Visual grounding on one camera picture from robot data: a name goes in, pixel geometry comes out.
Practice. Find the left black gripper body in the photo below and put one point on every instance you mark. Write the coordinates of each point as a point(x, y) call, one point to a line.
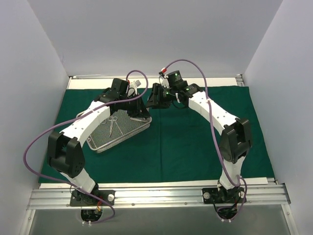
point(136, 107)

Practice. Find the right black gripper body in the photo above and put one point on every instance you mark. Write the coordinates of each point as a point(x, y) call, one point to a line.
point(158, 97)

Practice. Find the wire mesh instrument tray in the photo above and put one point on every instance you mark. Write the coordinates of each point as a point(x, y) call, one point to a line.
point(124, 128)

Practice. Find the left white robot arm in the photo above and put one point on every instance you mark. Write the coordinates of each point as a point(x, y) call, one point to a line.
point(64, 151)

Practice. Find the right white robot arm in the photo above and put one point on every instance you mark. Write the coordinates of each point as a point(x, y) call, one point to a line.
point(231, 135)

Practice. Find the steel surgical scissors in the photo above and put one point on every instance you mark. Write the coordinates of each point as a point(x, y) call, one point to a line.
point(111, 120)

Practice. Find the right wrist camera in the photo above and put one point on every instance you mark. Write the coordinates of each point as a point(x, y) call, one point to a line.
point(175, 80)

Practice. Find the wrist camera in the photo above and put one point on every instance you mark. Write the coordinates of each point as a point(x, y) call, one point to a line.
point(175, 80)
point(119, 86)

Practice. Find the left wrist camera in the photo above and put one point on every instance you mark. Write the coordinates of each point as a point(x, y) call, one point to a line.
point(119, 86)

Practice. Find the right aluminium rail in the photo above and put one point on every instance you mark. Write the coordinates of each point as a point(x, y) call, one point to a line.
point(271, 180)

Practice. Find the aluminium rail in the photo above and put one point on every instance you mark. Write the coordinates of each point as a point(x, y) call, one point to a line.
point(271, 180)
point(174, 197)

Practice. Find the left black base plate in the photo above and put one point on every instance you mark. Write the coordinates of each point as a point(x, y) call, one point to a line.
point(79, 199)

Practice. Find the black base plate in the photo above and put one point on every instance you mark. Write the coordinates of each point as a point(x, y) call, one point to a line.
point(223, 196)
point(79, 199)

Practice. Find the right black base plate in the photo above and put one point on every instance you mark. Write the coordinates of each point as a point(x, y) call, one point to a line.
point(223, 196)

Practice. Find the front aluminium rail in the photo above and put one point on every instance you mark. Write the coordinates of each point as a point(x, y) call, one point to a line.
point(174, 197)

